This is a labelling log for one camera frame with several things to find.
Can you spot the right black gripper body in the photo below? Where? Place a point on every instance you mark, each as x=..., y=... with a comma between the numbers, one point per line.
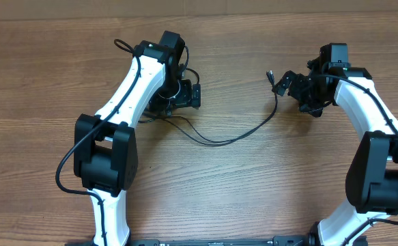
x=296, y=86

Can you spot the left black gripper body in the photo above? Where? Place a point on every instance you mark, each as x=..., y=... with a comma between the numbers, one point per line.
x=183, y=98

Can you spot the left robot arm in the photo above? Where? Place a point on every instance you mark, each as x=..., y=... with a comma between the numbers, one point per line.
x=105, y=155

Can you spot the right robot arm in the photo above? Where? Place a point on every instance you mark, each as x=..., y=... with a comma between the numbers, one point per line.
x=371, y=183

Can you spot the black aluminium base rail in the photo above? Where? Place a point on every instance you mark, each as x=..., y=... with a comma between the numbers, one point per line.
x=215, y=242

